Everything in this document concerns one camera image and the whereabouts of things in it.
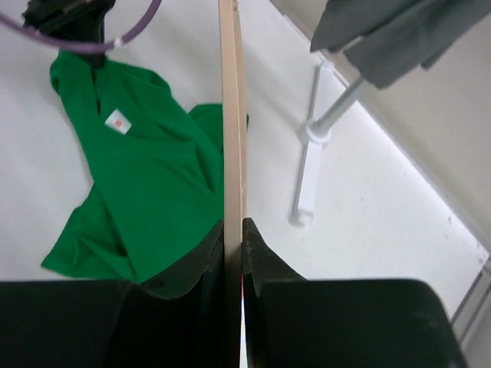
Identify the aluminium rail right side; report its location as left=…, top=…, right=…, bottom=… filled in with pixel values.
left=450, top=257, right=490, bottom=347

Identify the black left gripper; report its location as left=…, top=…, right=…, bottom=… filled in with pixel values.
left=21, top=0, right=116, bottom=70

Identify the white clothes rack base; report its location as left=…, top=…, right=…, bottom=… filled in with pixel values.
left=292, top=60, right=335, bottom=226

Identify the beige wooden hanger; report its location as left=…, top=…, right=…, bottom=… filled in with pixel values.
left=218, top=0, right=247, bottom=367

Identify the silver clothes rack pole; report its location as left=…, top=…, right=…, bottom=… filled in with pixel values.
left=308, top=77, right=367, bottom=141

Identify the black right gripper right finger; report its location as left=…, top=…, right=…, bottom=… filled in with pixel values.
left=241, top=218, right=467, bottom=367

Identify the green t shirt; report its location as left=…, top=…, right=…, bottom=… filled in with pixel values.
left=41, top=52, right=224, bottom=283

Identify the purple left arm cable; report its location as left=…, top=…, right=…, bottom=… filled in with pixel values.
left=0, top=0, right=163, bottom=54

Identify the grey cloth on hanger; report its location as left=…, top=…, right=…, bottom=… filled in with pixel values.
left=310, top=0, right=490, bottom=89

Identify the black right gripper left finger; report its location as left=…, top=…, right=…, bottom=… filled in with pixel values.
left=1, top=222, right=224, bottom=367

